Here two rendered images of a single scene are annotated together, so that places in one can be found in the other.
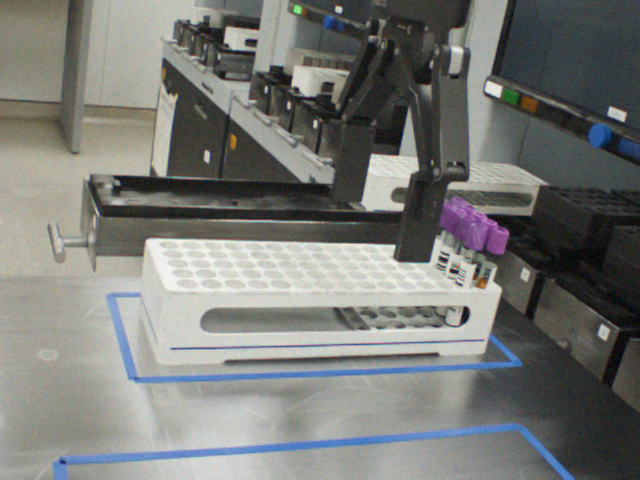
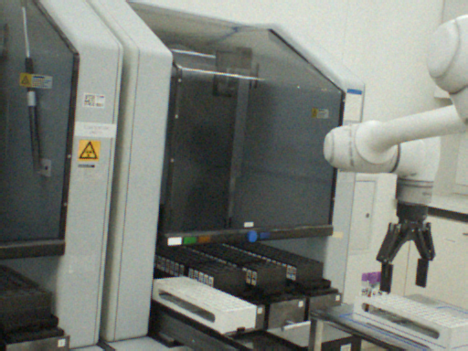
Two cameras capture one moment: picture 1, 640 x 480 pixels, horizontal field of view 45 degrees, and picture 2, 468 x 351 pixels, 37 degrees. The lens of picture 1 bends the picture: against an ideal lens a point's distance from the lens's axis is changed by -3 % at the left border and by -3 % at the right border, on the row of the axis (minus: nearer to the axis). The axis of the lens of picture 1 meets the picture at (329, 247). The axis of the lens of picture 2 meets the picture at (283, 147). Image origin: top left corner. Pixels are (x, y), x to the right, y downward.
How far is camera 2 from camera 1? 2.09 m
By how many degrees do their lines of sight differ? 104
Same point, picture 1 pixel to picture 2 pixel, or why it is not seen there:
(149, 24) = not seen: outside the picture
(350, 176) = (388, 281)
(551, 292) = (274, 307)
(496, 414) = not seen: hidden behind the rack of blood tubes
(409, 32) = (417, 223)
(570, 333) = (287, 315)
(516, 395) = not seen: hidden behind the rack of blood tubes
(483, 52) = (141, 223)
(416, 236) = (422, 278)
